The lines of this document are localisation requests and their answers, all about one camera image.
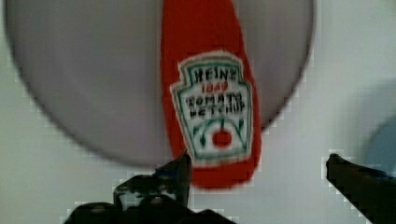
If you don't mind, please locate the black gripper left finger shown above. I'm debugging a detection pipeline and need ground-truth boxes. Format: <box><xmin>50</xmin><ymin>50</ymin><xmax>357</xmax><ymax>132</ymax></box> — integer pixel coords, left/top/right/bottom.
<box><xmin>64</xmin><ymin>152</ymin><xmax>235</xmax><ymax>224</ymax></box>

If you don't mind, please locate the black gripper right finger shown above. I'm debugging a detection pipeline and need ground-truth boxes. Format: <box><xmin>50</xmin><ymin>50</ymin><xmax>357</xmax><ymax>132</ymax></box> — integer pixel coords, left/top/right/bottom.
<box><xmin>326</xmin><ymin>153</ymin><xmax>396</xmax><ymax>224</ymax></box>

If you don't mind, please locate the red ketchup bottle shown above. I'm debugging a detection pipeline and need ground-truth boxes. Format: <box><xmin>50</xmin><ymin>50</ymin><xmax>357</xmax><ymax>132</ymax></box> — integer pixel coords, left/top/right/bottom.
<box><xmin>161</xmin><ymin>0</ymin><xmax>262</xmax><ymax>189</ymax></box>

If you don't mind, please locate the grey oval plate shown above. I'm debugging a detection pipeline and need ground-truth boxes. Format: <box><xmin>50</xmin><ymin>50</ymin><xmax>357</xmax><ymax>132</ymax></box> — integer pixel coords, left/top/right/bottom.
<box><xmin>1</xmin><ymin>0</ymin><xmax>317</xmax><ymax>166</ymax></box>

